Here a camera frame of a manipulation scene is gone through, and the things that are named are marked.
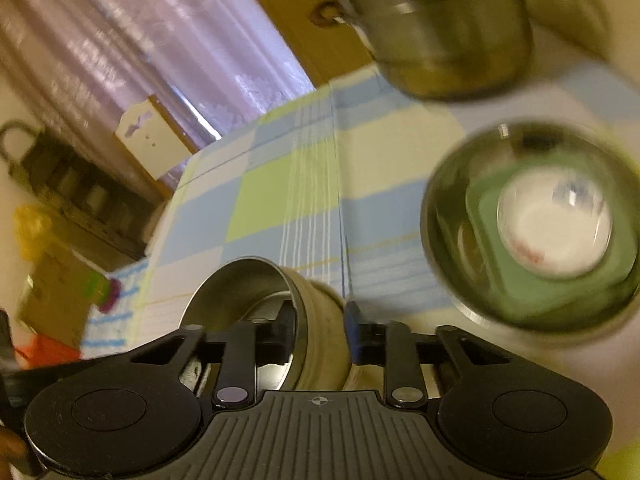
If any black metal rack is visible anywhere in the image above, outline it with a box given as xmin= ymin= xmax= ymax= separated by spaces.
xmin=0 ymin=120 xmax=161 ymax=261

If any sheer purple curtain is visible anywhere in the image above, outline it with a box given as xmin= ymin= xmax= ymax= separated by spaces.
xmin=0 ymin=0 xmax=318 ymax=171

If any cardboard box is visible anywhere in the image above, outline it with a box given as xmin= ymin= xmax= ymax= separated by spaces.
xmin=17 ymin=250 xmax=108 ymax=351

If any red object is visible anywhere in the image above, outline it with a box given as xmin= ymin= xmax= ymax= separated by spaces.
xmin=15 ymin=335 xmax=83 ymax=368

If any round steel basin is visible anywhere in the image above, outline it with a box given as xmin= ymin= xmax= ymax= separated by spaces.
xmin=420 ymin=119 xmax=640 ymax=333

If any steel bowl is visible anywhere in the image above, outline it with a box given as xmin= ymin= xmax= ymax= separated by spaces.
xmin=177 ymin=256 xmax=348 ymax=392

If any person's left hand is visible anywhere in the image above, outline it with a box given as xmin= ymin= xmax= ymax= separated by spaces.
xmin=0 ymin=427 xmax=27 ymax=467

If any checked pastel tablecloth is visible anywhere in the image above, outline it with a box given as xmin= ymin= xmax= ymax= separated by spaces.
xmin=80 ymin=62 xmax=640 ymax=480

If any yellow plastic bag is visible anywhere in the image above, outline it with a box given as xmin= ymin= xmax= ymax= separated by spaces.
xmin=12 ymin=205 xmax=56 ymax=261

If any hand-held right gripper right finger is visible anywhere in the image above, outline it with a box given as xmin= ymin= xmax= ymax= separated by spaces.
xmin=346 ymin=301 xmax=508 ymax=409

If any green square plate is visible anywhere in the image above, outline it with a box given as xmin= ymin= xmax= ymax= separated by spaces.
xmin=465 ymin=167 xmax=636 ymax=318

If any green plastic container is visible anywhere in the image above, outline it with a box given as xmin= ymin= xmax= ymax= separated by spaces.
xmin=85 ymin=272 xmax=123 ymax=313

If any white plate with blue flower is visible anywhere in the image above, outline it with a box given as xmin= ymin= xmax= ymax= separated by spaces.
xmin=496 ymin=166 xmax=614 ymax=279

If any large steel steamer pot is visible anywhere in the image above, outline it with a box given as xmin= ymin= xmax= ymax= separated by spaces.
xmin=292 ymin=0 xmax=561 ymax=101

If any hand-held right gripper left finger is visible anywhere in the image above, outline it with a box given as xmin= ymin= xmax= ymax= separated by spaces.
xmin=129 ymin=300 xmax=301 ymax=411

